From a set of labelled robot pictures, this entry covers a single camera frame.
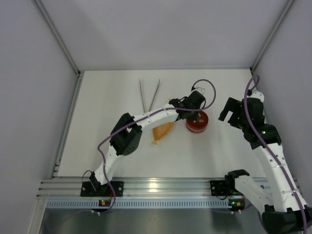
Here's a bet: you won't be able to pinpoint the aluminium frame post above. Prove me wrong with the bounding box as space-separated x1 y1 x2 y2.
250 0 297 75
31 0 81 74

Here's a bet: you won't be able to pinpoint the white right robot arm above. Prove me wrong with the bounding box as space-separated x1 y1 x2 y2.
219 97 312 234

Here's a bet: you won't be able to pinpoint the aluminium left frame post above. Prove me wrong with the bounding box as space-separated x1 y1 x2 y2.
31 0 81 74

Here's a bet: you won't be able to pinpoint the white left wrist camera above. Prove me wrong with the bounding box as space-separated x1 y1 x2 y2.
191 86 205 95

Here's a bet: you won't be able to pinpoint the boat-shaped woven basket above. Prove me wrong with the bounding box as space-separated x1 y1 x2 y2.
152 122 174 145

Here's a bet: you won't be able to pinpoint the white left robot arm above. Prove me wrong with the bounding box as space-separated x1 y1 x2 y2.
90 88 206 192

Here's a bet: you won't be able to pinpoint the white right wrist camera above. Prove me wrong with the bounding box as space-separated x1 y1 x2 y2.
247 91 264 102

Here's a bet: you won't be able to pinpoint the aluminium right frame post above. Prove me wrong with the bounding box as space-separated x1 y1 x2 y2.
250 0 297 75

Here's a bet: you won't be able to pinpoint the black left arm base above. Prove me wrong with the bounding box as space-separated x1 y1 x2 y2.
80 181 124 197

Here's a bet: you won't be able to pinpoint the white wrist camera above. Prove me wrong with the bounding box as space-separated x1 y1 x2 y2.
247 91 264 102
191 86 205 95

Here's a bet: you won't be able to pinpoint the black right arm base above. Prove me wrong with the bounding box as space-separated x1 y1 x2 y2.
210 180 231 197

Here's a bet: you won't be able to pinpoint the aluminium front rail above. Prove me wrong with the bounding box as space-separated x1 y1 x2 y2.
36 177 303 210

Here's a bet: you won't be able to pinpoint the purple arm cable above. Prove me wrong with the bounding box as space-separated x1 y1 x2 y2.
97 79 217 213
244 75 308 234

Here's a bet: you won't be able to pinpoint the metal serving tongs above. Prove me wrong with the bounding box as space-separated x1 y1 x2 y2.
139 79 160 113

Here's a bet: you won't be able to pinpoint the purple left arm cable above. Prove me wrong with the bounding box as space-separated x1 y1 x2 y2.
97 79 217 213

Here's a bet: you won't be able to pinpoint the metal round lunch box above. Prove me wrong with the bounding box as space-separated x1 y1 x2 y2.
185 120 209 134

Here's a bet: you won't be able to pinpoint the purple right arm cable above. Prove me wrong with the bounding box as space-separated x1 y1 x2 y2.
244 75 308 234

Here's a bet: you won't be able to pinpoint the red round lid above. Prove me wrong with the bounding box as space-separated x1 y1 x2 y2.
186 111 209 133

